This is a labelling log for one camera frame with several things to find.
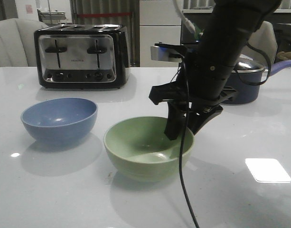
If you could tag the grey chair on right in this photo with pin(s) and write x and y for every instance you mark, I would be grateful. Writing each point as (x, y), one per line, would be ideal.
(263, 39)

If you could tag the blue bowl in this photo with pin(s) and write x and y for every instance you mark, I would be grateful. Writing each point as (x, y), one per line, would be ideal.
(60, 121)

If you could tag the black and chrome toaster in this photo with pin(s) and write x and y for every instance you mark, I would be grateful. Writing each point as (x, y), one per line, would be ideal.
(82, 56)

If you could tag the grey chair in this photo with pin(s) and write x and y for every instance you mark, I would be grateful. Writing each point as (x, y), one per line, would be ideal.
(17, 46)
(263, 39)

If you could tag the glass pot lid blue knob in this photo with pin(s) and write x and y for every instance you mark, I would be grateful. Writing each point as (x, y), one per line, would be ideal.
(247, 65)

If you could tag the dark blue saucepan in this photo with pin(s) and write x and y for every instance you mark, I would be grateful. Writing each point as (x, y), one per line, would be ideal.
(247, 85)

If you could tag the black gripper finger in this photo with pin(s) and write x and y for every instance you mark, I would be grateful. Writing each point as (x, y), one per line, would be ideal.
(197, 119)
(175, 120)

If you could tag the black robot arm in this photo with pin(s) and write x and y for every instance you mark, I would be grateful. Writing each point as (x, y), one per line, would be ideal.
(229, 29)

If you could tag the grey chair on left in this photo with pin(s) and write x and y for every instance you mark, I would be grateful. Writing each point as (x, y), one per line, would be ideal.
(17, 46)

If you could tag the green bowl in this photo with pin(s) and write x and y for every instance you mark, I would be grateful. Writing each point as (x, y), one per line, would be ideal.
(139, 149)

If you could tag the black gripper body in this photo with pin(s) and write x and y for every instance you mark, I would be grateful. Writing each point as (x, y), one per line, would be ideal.
(201, 80)

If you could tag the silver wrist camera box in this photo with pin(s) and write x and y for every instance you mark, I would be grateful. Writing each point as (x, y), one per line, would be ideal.
(171, 53)

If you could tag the white cabinet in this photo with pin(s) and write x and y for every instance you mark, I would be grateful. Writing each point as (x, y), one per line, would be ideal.
(158, 23)

